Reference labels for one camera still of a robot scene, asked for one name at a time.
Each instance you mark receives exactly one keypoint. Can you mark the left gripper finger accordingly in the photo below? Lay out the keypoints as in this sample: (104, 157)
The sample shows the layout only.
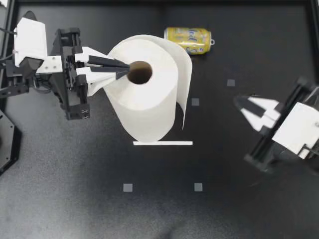
(99, 59)
(99, 76)

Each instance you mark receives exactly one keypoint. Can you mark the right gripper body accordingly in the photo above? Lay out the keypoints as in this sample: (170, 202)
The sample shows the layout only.
(264, 149)

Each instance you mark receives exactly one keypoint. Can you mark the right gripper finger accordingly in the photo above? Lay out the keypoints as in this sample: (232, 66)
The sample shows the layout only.
(261, 124)
(264, 104)

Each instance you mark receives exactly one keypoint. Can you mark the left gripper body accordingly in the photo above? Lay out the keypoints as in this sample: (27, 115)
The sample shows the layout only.
(74, 99)

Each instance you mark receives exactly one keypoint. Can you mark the white paper towel roll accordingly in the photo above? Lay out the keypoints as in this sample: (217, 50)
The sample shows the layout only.
(149, 99)

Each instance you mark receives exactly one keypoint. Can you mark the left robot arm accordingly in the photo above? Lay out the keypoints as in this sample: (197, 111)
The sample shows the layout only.
(14, 87)

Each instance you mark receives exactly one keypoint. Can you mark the yellow drink can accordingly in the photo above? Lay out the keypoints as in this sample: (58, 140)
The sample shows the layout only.
(189, 38)

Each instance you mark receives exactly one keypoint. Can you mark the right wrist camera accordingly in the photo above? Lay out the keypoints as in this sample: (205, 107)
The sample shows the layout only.
(294, 127)

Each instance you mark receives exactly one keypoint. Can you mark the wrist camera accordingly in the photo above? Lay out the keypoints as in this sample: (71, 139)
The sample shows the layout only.
(30, 39)
(294, 127)

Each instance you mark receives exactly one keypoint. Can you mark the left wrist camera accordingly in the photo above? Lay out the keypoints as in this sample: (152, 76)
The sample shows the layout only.
(30, 39)

